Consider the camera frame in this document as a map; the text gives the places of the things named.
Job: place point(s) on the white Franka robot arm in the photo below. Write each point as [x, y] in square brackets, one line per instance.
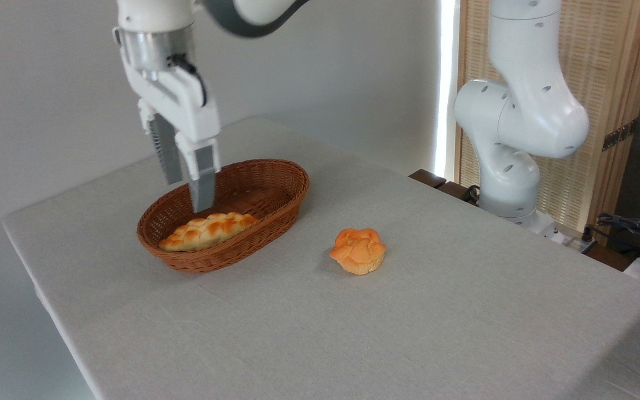
[520, 122]

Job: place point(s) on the long braided bread loaf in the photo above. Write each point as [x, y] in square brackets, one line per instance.
[209, 230]

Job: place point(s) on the grey tablecloth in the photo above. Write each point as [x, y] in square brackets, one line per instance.
[436, 322]

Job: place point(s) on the wooden rattan folding screen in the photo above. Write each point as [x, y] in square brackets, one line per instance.
[603, 66]

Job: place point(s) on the round orange bread bun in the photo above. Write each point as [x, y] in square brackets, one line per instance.
[358, 250]

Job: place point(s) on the brown wicker oval basket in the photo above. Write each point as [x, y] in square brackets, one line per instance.
[253, 222]

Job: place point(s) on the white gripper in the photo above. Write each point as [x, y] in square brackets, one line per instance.
[186, 105]

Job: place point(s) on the dark metal screen hinge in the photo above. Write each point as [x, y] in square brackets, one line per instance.
[619, 135]

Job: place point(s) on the dark brown wooden block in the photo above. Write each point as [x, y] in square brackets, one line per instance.
[426, 178]
[456, 191]

